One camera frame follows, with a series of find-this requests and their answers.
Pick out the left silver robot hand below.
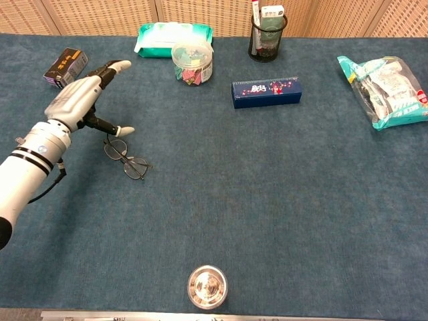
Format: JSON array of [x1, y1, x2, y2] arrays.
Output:
[[44, 60, 136, 137]]

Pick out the thin black framed eyeglasses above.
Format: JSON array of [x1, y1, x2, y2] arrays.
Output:
[[103, 134, 153, 181]]

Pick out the black box with gold text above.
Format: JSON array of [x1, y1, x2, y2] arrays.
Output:
[[42, 47, 90, 90]]

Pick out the woven wicker folding screen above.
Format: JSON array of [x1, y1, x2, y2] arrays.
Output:
[[0, 0, 428, 38]]

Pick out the green white wet wipes pack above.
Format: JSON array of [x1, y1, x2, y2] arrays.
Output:
[[133, 21, 214, 60]]

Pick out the clear jar of colourful clips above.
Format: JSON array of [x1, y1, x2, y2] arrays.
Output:
[[171, 41, 214, 86]]

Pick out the long blue printed box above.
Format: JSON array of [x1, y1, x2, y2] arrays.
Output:
[[231, 76, 304, 110]]

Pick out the black mesh pen holder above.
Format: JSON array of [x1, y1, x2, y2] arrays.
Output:
[[247, 13, 288, 63]]

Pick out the red white tube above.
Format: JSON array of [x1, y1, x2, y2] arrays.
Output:
[[251, 0, 263, 56]]

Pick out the green white small box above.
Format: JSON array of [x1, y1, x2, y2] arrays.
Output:
[[260, 5, 286, 51]]

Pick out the round clear jar silver lid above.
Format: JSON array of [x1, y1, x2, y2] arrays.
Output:
[[187, 265, 229, 310]]

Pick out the teal clear snack bag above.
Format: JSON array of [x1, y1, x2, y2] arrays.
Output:
[[336, 55, 428, 131]]

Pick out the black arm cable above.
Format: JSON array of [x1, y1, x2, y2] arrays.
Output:
[[28, 161, 68, 205]]

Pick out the aluminium table edge rail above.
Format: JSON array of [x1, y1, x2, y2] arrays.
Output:
[[39, 310, 385, 321]]

